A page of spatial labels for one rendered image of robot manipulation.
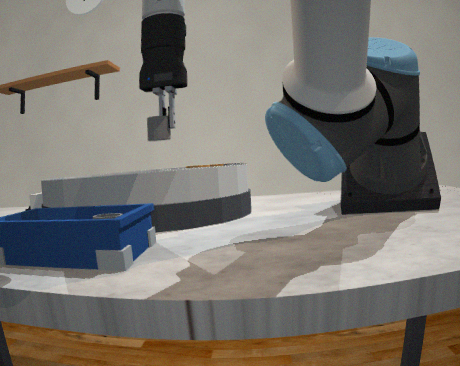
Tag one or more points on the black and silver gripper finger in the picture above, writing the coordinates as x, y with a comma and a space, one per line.
171, 109
161, 93

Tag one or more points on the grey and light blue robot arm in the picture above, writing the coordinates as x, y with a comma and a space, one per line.
331, 113

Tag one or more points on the blue square crate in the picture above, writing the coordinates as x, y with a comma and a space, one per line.
50, 239

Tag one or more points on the grey round turntable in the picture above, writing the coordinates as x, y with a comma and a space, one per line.
183, 199

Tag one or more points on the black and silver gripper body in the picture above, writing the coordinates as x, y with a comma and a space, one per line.
163, 33

